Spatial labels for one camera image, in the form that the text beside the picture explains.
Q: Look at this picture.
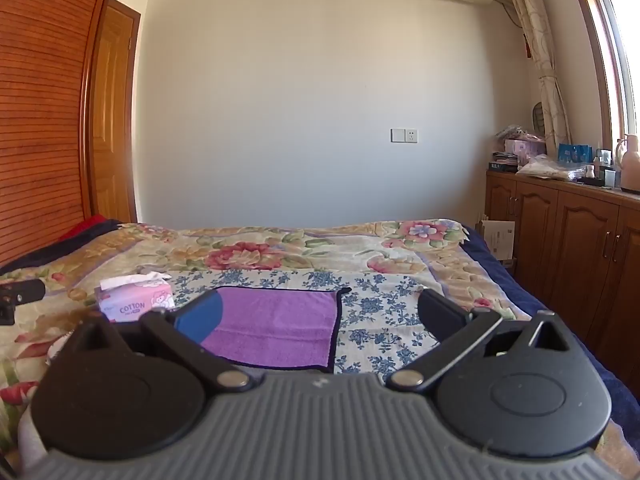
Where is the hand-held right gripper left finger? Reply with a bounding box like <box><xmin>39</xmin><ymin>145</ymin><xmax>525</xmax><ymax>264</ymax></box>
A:
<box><xmin>74</xmin><ymin>291</ymin><xmax>254</xmax><ymax>394</ymax></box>

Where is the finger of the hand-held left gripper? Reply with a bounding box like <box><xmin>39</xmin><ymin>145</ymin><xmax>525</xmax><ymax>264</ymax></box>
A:
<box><xmin>0</xmin><ymin>278</ymin><xmax>47</xmax><ymax>326</ymax></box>

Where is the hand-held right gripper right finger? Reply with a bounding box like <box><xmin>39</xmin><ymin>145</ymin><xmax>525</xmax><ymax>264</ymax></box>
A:
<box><xmin>386</xmin><ymin>288</ymin><xmax>577</xmax><ymax>394</ymax></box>

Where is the purple towel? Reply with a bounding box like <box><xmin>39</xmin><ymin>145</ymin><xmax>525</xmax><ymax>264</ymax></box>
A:
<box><xmin>199</xmin><ymin>286</ymin><xmax>352</xmax><ymax>374</ymax></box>

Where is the blue floral white cloth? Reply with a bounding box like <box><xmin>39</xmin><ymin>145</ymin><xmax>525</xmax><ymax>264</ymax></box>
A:
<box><xmin>164</xmin><ymin>268</ymin><xmax>503</xmax><ymax>377</ymax></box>

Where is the pink tissue pack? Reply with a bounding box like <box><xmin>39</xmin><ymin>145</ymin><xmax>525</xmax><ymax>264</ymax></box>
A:
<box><xmin>94</xmin><ymin>270</ymin><xmax>175</xmax><ymax>325</ymax></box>

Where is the red cloth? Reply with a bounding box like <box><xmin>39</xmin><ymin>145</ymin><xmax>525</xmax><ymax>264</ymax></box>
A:
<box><xmin>56</xmin><ymin>214</ymin><xmax>109</xmax><ymax>244</ymax></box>

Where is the cardboard box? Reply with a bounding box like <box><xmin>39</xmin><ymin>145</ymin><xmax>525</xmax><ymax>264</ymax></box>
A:
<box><xmin>474</xmin><ymin>218</ymin><xmax>518</xmax><ymax>269</ymax></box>

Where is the floral printed blanket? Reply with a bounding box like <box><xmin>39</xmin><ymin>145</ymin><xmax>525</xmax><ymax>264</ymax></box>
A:
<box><xmin>0</xmin><ymin>218</ymin><xmax>640</xmax><ymax>466</ymax></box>

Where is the brown wooden cabinet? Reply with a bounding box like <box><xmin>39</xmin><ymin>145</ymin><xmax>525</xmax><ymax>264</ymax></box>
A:
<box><xmin>483</xmin><ymin>168</ymin><xmax>640</xmax><ymax>387</ymax></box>

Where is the black box stack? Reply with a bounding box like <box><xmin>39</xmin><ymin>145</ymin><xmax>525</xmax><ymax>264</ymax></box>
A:
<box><xmin>488</xmin><ymin>152</ymin><xmax>521</xmax><ymax>174</ymax></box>

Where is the wooden louvered wardrobe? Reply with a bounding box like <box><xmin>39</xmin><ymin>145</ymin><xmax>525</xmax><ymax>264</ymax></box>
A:
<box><xmin>0</xmin><ymin>0</ymin><xmax>122</xmax><ymax>267</ymax></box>

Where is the clear plastic bag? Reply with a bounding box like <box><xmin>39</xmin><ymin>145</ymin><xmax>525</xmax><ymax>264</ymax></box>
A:
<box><xmin>517</xmin><ymin>153</ymin><xmax>584</xmax><ymax>182</ymax></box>

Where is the pink box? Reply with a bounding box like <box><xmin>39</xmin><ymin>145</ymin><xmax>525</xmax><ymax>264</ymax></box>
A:
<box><xmin>503</xmin><ymin>138</ymin><xmax>547</xmax><ymax>161</ymax></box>

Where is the wooden door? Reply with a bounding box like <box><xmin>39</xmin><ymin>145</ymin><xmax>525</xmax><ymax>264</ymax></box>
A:
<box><xmin>91</xmin><ymin>0</ymin><xmax>144</xmax><ymax>224</ymax></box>

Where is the blue box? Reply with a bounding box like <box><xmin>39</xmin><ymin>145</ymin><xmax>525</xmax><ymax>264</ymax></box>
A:
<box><xmin>557</xmin><ymin>143</ymin><xmax>594</xmax><ymax>165</ymax></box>

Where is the pink kettle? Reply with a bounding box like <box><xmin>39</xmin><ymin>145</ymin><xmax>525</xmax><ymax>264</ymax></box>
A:
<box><xmin>615</xmin><ymin>133</ymin><xmax>640</xmax><ymax>192</ymax></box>

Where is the beige patterned curtain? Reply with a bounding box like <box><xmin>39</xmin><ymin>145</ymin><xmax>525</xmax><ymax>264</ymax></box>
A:
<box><xmin>496</xmin><ymin>0</ymin><xmax>574</xmax><ymax>157</ymax></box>

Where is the wooden framed window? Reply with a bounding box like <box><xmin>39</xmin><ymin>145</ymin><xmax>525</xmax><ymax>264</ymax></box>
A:
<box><xmin>564</xmin><ymin>0</ymin><xmax>640</xmax><ymax>162</ymax></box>

